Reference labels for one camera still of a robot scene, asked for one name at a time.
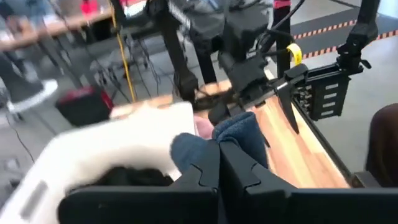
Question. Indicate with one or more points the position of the dark brown rounded object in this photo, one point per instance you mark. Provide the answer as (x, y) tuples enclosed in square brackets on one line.
[(384, 146)]

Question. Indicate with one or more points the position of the pink woven garment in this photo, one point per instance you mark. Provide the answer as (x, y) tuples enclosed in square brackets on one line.
[(203, 127)]

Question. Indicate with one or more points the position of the black metal table frame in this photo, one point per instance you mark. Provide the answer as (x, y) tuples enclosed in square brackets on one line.
[(326, 146)]

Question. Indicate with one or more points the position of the large black garment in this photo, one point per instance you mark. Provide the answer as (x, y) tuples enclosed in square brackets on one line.
[(133, 177)]

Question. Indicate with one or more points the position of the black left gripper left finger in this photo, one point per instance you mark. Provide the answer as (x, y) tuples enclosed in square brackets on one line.
[(140, 205)]

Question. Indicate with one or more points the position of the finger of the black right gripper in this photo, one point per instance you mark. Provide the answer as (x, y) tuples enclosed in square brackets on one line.
[(287, 93), (220, 115)]

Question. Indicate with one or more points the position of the person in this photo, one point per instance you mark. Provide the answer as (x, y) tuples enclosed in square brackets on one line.
[(21, 90)]

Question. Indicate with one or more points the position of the white plastic laundry basket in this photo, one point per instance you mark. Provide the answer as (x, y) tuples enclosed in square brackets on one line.
[(109, 146)]

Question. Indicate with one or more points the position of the black stand post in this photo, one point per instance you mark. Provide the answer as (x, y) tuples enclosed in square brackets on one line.
[(183, 84)]

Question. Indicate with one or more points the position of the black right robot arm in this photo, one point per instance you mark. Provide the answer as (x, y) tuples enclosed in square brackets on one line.
[(329, 93)]

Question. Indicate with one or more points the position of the navy blue garment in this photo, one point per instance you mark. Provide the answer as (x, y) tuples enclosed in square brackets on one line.
[(242, 130)]

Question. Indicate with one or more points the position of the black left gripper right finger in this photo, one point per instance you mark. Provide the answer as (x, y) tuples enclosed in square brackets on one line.
[(311, 205)]

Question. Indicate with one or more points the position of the red and black case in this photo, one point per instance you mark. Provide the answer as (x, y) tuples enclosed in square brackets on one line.
[(84, 109)]

